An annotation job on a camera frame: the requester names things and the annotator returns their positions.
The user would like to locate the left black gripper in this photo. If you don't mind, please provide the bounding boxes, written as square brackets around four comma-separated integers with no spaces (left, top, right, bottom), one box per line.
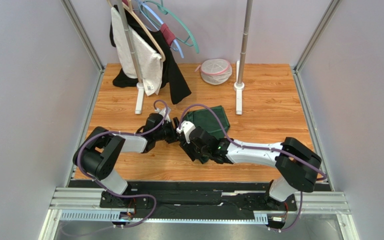
[154,117,189,144]

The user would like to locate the dark green cloth napkin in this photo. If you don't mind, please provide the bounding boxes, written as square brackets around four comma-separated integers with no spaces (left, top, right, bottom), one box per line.
[181,105,231,164]

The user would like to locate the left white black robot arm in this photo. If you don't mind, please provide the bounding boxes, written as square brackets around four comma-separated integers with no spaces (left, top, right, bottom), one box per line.
[72,113,179,195]

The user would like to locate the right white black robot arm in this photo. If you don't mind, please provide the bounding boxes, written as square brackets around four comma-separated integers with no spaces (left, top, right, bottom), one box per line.
[176,122,322,202]

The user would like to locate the black hanging garment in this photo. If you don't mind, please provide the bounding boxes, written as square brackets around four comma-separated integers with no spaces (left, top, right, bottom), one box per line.
[109,6,192,105]

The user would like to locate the left white rack foot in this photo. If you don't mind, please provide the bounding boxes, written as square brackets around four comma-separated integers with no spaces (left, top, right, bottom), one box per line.
[134,82,145,115]

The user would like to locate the white rack foot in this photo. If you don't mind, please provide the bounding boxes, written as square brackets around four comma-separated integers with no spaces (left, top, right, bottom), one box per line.
[233,60,245,115]
[134,82,145,115]

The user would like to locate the right white rack foot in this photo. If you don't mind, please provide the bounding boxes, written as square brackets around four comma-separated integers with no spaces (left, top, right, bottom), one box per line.
[233,60,245,115]

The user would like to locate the white hanging towel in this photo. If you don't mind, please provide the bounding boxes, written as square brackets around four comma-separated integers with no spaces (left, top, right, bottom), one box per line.
[109,5,163,96]

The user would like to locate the white mesh laundry bag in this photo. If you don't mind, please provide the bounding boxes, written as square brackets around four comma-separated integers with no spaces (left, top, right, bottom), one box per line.
[195,58,233,86]

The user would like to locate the dark red hanging cloth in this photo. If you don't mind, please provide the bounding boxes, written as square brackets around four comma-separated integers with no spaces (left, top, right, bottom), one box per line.
[160,23,176,46]

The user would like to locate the teal plastic hanger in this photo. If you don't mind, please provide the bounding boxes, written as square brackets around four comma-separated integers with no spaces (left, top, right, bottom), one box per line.
[144,0,201,54]

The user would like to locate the blue plastic hanger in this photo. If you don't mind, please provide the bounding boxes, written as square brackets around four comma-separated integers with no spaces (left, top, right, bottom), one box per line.
[136,0,185,59]

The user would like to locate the wooden clothes hanger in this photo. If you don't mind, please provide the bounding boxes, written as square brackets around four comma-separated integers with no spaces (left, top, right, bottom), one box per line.
[117,0,166,62]

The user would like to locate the left metal rack pole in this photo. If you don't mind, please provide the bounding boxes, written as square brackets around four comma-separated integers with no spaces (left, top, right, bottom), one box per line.
[117,0,144,88]

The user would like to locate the metal rack pole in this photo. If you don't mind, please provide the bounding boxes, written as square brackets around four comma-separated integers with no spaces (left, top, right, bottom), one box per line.
[117,0,144,88]
[236,0,253,86]

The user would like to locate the right metal rack pole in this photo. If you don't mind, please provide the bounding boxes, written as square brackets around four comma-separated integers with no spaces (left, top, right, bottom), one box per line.
[236,0,253,86]

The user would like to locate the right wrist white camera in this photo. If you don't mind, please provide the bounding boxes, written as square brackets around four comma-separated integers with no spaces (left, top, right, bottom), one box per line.
[176,121,196,144]

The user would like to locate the wrist white camera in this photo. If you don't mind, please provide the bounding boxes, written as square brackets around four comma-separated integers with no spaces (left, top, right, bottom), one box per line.
[176,121,196,144]
[154,107,171,122]

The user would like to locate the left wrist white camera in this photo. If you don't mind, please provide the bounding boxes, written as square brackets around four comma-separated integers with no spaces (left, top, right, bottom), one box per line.
[154,107,171,122]

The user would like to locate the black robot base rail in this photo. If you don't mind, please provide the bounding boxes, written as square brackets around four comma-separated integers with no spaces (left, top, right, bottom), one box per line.
[68,179,333,221]

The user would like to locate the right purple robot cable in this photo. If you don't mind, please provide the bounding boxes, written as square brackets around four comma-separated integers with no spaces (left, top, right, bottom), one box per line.
[179,103,328,233]

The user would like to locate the aluminium frame rail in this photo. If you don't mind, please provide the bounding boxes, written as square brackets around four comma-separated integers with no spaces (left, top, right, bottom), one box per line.
[39,181,359,240]

